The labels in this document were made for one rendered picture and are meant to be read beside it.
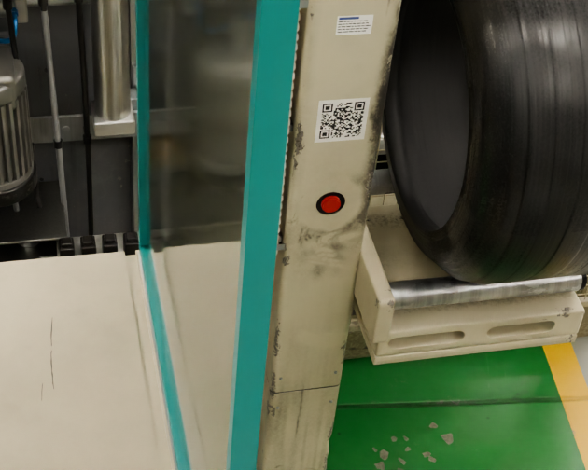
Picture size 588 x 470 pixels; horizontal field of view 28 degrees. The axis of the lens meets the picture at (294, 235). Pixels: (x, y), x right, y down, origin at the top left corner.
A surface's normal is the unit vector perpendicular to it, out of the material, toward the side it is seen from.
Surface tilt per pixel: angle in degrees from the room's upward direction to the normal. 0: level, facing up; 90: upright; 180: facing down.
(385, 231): 0
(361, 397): 0
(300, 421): 90
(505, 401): 0
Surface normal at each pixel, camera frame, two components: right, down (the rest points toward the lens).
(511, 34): -0.52, -0.08
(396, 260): 0.07, -0.74
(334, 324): 0.21, 0.67
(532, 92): -0.05, 0.11
